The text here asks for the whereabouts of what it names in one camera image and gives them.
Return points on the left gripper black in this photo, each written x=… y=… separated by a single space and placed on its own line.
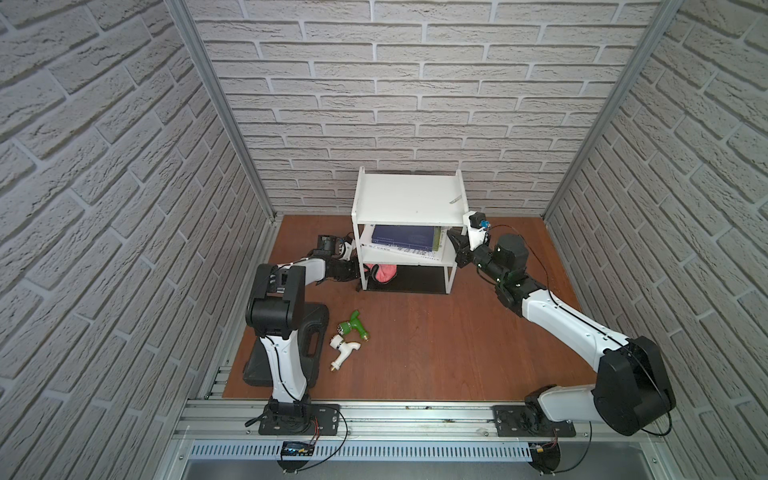
x=352 y=270

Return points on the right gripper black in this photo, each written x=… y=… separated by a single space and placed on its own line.
x=463 y=252

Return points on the pink and grey cloth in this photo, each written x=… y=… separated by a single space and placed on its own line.
x=380 y=274

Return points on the white two-tier bookshelf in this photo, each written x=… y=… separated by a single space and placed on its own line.
x=436 y=202

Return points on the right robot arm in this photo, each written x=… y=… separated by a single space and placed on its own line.
x=632 y=389

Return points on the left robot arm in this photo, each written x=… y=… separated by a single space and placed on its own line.
x=290 y=330

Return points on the dark blue book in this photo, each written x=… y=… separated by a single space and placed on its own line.
x=409 y=236

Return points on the green toy drill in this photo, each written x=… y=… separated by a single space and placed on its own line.
x=353 y=324

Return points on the white paper under book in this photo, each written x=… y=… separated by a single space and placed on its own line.
x=443 y=255

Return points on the black plastic tool case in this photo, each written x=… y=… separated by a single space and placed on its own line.
x=311 y=336

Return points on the white plastic faucet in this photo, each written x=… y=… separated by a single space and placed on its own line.
x=344 y=349

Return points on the small green circuit board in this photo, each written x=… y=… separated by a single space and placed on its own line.
x=297 y=449

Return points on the round black connector puck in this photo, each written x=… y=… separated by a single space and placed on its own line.
x=545 y=459

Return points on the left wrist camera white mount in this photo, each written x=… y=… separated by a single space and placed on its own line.
x=334 y=247

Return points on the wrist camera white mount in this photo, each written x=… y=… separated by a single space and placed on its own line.
x=334 y=247
x=477 y=228

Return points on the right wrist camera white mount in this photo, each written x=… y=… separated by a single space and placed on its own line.
x=477 y=228

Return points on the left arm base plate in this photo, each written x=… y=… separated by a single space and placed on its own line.
x=299 y=419

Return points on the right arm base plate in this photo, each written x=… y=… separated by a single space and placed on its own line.
x=526 y=421

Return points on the aluminium front rail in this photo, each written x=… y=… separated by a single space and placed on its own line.
x=225 y=419

